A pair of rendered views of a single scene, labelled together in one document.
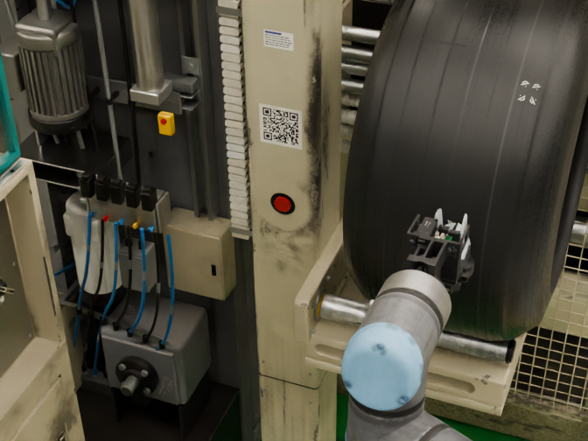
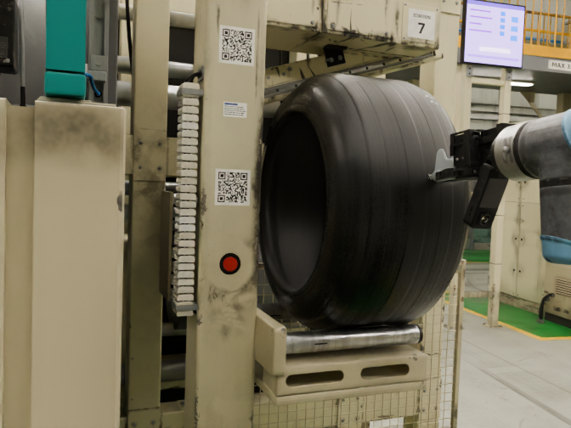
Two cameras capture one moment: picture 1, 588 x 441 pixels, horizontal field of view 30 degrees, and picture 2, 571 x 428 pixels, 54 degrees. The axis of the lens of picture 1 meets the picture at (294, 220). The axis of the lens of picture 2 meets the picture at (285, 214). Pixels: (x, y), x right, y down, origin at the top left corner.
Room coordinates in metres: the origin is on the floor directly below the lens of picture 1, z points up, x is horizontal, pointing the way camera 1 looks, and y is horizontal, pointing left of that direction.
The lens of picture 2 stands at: (0.60, 0.73, 1.23)
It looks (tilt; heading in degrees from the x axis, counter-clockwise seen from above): 3 degrees down; 317
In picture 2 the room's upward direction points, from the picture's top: 2 degrees clockwise
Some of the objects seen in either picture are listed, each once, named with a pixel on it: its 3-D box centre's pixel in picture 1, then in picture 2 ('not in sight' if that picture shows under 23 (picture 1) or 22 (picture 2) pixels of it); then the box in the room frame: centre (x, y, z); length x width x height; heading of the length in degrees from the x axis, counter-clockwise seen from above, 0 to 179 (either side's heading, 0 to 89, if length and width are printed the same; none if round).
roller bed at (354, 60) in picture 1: (381, 84); (198, 244); (1.96, -0.18, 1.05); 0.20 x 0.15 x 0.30; 68
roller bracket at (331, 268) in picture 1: (339, 255); (251, 327); (1.59, -0.08, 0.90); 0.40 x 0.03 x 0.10; 158
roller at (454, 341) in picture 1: (413, 326); (350, 338); (1.39, -0.20, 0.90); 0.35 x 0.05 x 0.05; 68
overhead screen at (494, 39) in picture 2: not in sight; (493, 34); (3.08, -3.95, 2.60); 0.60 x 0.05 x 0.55; 62
